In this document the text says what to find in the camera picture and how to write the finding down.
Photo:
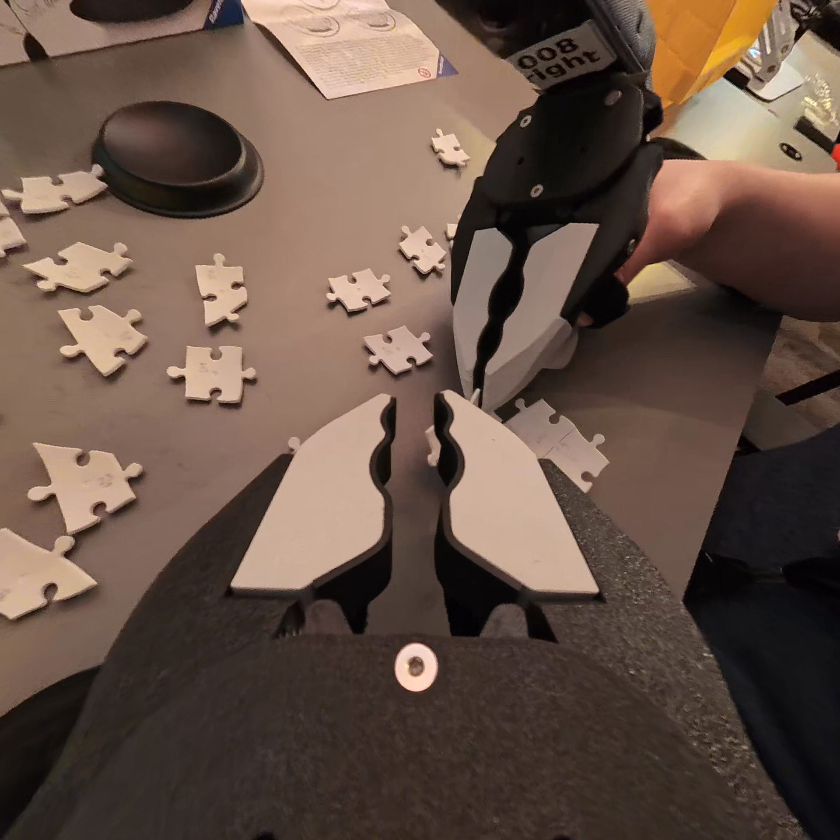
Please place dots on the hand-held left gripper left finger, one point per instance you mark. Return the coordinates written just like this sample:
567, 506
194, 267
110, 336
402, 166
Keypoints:
321, 512

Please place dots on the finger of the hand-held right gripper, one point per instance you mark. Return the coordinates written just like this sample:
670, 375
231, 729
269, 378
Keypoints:
544, 289
476, 295

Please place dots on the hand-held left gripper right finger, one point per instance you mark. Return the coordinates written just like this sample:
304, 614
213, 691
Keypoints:
512, 518

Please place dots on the assembled white puzzle section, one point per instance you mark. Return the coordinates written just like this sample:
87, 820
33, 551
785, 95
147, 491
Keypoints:
558, 439

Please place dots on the person's right forearm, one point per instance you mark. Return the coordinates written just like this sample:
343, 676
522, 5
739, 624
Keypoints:
781, 243

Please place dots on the scattered loose puzzle pieces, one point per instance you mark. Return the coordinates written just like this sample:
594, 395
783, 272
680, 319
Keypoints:
85, 266

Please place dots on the puzzle ball box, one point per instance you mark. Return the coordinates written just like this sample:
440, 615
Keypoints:
52, 33

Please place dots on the person's right hand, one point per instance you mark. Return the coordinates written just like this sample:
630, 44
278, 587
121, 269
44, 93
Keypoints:
682, 216

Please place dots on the yellow bin on far table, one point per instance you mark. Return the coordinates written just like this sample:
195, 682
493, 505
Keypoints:
702, 46

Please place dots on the folded instruction leaflet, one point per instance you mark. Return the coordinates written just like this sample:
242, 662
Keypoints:
354, 46

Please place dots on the black round stand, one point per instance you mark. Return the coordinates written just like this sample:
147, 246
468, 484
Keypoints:
174, 157

